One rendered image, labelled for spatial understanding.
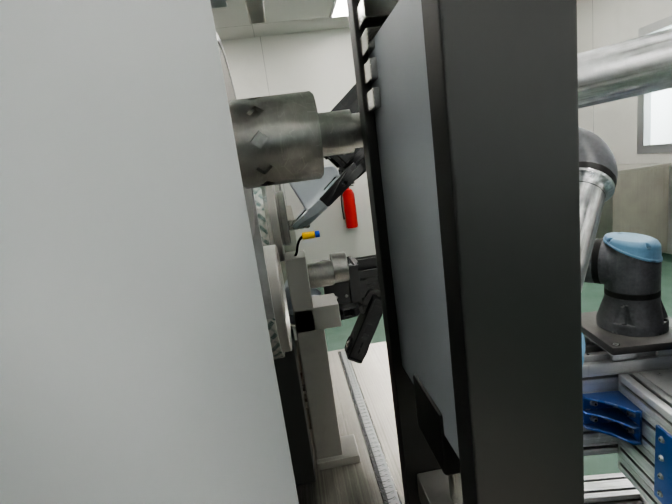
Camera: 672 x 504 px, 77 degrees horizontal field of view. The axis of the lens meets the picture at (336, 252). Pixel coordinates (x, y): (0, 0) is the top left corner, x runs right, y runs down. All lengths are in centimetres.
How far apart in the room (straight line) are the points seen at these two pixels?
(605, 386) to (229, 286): 112
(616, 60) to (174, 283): 62
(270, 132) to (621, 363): 110
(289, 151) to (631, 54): 52
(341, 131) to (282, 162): 5
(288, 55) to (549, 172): 509
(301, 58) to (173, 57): 501
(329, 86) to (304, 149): 490
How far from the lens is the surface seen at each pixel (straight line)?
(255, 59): 523
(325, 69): 523
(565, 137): 18
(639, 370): 129
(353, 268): 63
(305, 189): 53
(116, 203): 24
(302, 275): 53
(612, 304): 125
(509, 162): 17
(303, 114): 30
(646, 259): 121
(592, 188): 82
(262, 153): 30
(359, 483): 63
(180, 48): 24
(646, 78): 71
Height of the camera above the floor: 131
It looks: 12 degrees down
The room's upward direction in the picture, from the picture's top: 8 degrees counter-clockwise
